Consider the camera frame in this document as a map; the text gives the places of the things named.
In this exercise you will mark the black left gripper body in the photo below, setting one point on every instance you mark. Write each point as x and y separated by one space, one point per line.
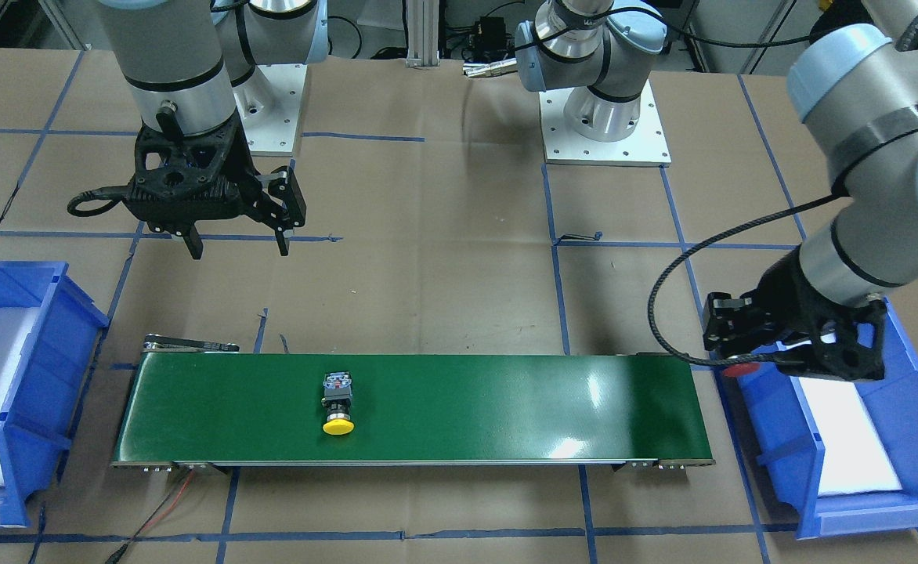
782 295

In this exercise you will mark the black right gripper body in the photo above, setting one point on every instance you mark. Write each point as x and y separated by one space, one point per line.
249 186

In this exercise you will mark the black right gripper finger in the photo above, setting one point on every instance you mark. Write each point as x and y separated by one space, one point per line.
193 241
278 203

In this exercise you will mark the yellow push button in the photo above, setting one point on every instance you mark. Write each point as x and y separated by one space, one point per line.
336 401

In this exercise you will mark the red push button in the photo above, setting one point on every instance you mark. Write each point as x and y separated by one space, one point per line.
741 366

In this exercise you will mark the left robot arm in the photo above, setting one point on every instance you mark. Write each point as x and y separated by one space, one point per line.
855 88

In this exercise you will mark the blue bin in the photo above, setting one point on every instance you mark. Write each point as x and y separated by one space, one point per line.
37 412
792 451

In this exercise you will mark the green conveyor belt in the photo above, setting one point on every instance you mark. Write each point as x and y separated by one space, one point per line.
230 408

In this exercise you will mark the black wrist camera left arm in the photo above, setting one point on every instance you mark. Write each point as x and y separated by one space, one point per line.
732 326

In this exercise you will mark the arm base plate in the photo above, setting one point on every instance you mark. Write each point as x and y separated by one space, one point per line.
581 129
270 104

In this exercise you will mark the aluminium frame post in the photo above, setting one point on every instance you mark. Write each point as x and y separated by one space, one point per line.
423 33

